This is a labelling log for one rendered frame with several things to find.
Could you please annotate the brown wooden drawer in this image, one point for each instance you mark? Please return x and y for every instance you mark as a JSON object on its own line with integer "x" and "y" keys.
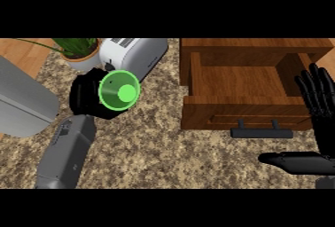
{"x": 243, "y": 109}
{"x": 237, "y": 81}

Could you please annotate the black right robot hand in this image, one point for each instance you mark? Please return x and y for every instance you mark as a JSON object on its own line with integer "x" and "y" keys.
{"x": 320, "y": 136}

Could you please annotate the green plant in white pot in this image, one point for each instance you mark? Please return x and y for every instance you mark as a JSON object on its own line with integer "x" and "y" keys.
{"x": 82, "y": 57}

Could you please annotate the brown wooden cabinet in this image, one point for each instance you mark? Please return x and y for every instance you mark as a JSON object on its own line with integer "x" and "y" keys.
{"x": 256, "y": 45}

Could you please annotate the green cup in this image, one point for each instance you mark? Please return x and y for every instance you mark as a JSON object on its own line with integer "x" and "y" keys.
{"x": 119, "y": 91}

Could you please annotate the white toaster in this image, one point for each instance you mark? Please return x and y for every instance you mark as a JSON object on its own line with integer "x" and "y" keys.
{"x": 138, "y": 54}

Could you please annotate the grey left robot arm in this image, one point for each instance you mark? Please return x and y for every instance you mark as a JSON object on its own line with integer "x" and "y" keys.
{"x": 65, "y": 150}

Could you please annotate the brown wooden drawer front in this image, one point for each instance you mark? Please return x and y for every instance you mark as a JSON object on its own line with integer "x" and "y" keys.
{"x": 243, "y": 109}

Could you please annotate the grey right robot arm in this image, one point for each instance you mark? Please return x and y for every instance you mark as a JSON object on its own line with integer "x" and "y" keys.
{"x": 326, "y": 182}

